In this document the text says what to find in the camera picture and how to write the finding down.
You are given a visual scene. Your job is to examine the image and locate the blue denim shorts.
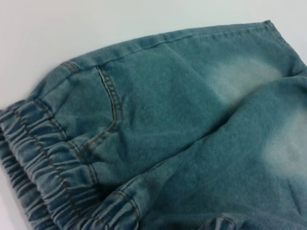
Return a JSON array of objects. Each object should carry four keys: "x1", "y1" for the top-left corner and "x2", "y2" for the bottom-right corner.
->
[{"x1": 0, "y1": 19, "x2": 307, "y2": 230}]

